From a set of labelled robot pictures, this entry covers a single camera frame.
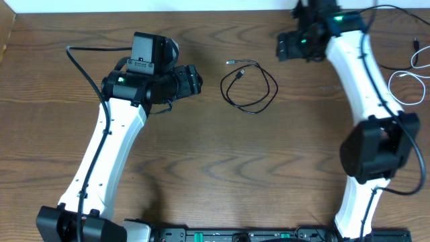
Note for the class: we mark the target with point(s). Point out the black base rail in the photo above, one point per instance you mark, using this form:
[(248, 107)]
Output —
[(305, 233)]

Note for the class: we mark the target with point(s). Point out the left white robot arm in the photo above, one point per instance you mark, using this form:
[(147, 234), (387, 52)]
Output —
[(149, 76)]

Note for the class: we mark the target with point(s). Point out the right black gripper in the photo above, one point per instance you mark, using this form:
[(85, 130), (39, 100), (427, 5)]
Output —
[(288, 48)]

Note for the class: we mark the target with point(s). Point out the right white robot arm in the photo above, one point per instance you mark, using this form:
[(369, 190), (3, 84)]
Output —
[(383, 133)]

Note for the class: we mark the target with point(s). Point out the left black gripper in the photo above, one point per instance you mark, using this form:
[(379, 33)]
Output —
[(191, 82)]

